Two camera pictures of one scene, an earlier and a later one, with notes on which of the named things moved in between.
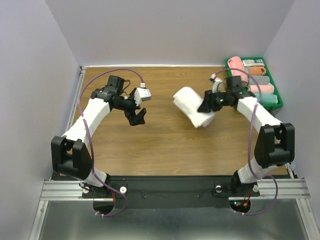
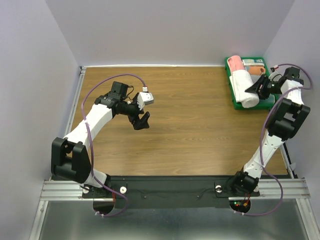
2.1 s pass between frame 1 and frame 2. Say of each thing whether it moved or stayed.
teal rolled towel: stayed
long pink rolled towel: stayed
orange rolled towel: stayed
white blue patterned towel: stayed
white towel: moved
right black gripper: moved
